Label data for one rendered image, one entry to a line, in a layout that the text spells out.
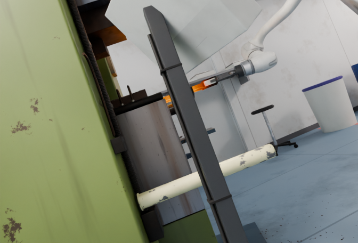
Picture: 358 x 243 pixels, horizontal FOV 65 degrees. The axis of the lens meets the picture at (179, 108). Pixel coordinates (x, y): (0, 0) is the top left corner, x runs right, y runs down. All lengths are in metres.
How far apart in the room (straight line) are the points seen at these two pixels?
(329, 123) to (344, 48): 1.98
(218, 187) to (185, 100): 0.21
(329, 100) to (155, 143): 3.60
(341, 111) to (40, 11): 4.09
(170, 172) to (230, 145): 3.45
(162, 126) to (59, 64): 0.44
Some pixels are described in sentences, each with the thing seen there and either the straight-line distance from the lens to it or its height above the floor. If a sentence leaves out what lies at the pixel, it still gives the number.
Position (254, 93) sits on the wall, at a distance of 4.78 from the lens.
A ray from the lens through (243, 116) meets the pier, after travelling 4.48.
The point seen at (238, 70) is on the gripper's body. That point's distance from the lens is 1.66.
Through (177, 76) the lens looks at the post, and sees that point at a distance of 0.65.
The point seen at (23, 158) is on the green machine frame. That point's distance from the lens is 0.88.
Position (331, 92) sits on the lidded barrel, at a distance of 4.44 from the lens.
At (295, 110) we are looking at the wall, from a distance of 5.11.
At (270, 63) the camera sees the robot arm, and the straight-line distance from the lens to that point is 1.71.
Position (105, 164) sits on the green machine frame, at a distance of 0.81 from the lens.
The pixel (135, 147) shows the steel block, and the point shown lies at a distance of 1.08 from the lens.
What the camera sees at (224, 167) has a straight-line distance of 0.87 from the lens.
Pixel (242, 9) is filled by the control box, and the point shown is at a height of 0.96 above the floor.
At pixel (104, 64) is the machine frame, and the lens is 1.54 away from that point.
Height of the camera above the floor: 0.78
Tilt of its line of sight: 4 degrees up
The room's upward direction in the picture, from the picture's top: 20 degrees counter-clockwise
